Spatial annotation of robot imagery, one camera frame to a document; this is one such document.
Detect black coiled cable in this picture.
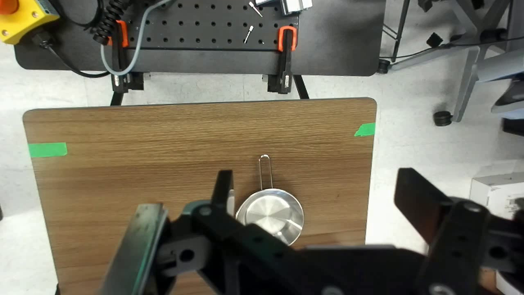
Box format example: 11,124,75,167
88,0,133,46

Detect black enabling device handle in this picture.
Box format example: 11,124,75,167
49,0,105,28

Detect small metal screw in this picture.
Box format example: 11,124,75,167
247,0,265,18
241,23,257,46

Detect metal corner bracket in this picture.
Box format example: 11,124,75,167
255,0,316,16

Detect orange handled black clamp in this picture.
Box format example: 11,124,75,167
105,18,146,93
265,23,301,95

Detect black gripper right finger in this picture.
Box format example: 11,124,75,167
393,165,524,295

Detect black emergency stop cable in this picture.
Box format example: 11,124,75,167
29,29,113,78

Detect grey cable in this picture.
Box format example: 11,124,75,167
98,0,170,78

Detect green tape strip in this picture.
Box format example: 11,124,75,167
28,141,69,160
352,123,377,139

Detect white cardboard box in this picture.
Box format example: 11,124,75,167
468,170,524,219

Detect yellow emergency stop box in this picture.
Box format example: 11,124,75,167
0,0,62,46

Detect small silver frying pan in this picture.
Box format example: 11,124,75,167
234,152,306,247

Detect black perforated breadboard table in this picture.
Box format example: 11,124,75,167
13,0,388,108

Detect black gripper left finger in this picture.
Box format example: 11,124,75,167
97,169,308,295

